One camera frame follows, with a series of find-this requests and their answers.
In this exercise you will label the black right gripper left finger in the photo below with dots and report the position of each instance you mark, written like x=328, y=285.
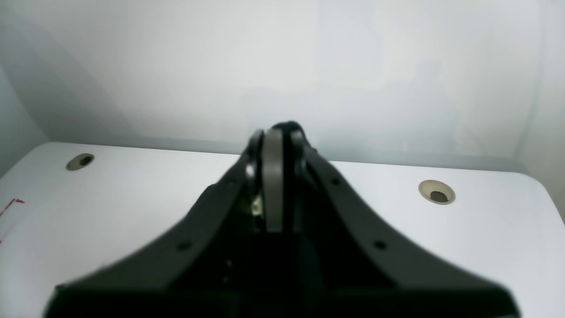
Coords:
x=208, y=264

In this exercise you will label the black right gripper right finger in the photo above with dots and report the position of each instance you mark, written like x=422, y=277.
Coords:
x=364, y=268

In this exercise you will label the black t-shirt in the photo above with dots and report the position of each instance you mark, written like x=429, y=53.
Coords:
x=288, y=126

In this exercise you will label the left table grommet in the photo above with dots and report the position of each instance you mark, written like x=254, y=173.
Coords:
x=437, y=192

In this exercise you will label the table grommet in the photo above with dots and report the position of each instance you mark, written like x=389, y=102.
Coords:
x=437, y=192
x=80, y=161

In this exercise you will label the right table grommet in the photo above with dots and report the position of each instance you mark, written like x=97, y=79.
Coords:
x=80, y=161

